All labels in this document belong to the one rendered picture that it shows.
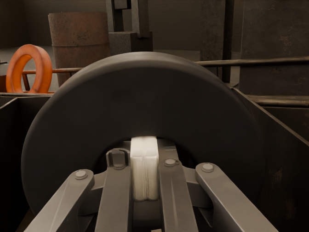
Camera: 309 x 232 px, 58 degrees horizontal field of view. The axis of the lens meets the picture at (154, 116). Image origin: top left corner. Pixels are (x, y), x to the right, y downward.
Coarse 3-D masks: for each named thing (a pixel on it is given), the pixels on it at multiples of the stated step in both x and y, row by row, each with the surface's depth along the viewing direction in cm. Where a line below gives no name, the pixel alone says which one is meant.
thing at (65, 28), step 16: (48, 16) 270; (64, 16) 256; (80, 16) 257; (96, 16) 265; (64, 32) 261; (80, 32) 262; (96, 32) 269; (64, 48) 267; (80, 48) 266; (96, 48) 273; (64, 64) 273; (80, 64) 271; (64, 80) 280
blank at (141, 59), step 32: (96, 64) 16; (128, 64) 15; (160, 64) 15; (192, 64) 16; (64, 96) 15; (96, 96) 15; (128, 96) 15; (160, 96) 15; (192, 96) 15; (224, 96) 16; (32, 128) 16; (64, 128) 16; (96, 128) 16; (128, 128) 16; (160, 128) 16; (192, 128) 16; (224, 128) 16; (256, 128) 17; (32, 160) 16; (64, 160) 16; (96, 160) 17; (192, 160) 17; (224, 160) 17; (256, 160) 17; (32, 192) 17; (256, 192) 18; (160, 224) 19
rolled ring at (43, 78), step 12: (24, 48) 81; (36, 48) 78; (12, 60) 84; (24, 60) 84; (36, 60) 78; (48, 60) 78; (12, 72) 84; (36, 72) 77; (48, 72) 77; (12, 84) 84; (36, 84) 77; (48, 84) 78
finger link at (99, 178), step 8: (120, 144) 18; (128, 144) 18; (96, 176) 14; (104, 176) 14; (96, 184) 14; (96, 192) 14; (88, 200) 13; (96, 200) 14; (80, 208) 14; (88, 208) 14; (96, 208) 14
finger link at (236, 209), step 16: (208, 176) 13; (224, 176) 13; (208, 192) 12; (224, 192) 12; (240, 192) 12; (208, 208) 14; (224, 208) 11; (240, 208) 11; (256, 208) 11; (208, 224) 13; (224, 224) 11; (240, 224) 10; (256, 224) 10
